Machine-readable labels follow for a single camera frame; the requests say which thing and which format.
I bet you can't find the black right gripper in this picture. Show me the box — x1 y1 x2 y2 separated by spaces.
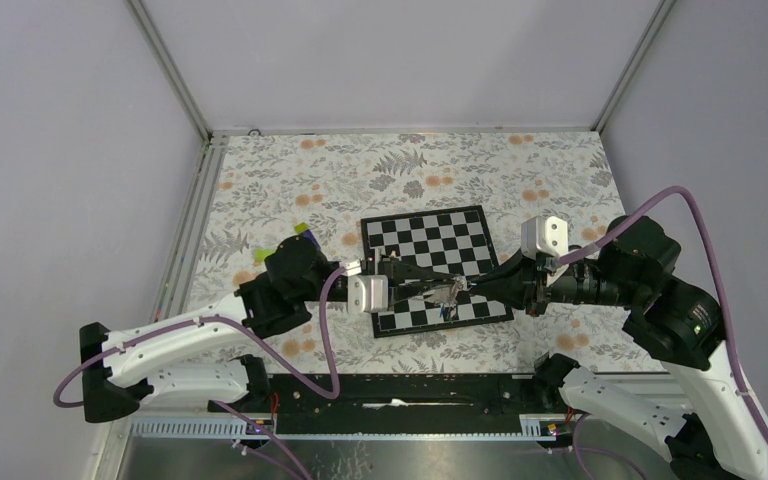
464 239 639 314

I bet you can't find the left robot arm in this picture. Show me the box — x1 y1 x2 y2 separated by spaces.
77 234 467 424

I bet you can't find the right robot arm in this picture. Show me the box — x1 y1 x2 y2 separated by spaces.
470 217 768 479

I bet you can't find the black white chessboard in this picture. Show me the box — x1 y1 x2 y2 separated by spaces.
361 205 513 338

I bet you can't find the purple green toy brick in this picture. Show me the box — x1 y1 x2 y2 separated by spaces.
294 222 321 249

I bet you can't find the floral table cloth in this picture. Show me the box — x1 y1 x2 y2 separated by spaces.
187 132 658 373

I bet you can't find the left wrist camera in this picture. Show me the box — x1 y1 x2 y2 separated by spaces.
341 260 389 314

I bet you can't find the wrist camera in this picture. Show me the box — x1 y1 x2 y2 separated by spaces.
520 216 569 260
341 260 389 314

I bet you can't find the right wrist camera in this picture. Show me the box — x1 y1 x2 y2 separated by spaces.
520 216 569 260

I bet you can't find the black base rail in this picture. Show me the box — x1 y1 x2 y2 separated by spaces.
230 373 573 435

